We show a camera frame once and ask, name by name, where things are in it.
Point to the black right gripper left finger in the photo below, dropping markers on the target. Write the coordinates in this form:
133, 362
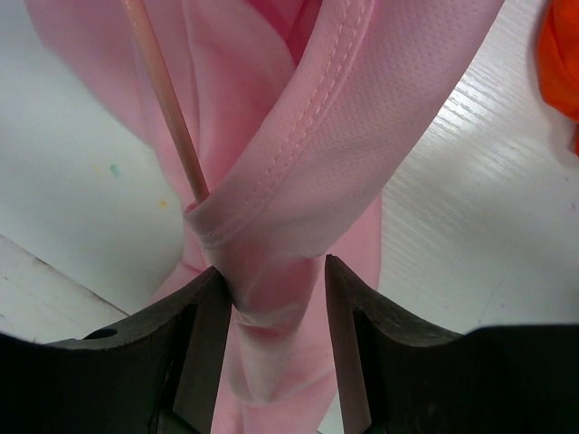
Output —
157, 371

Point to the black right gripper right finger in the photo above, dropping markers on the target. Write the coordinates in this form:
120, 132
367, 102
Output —
398, 373

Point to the pink t shirt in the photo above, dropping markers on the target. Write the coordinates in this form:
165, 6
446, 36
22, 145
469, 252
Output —
300, 112

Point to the pink wire hanger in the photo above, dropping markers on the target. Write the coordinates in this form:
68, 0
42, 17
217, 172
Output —
148, 45

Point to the orange t shirt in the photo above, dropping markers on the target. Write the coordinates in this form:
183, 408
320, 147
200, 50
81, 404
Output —
557, 60

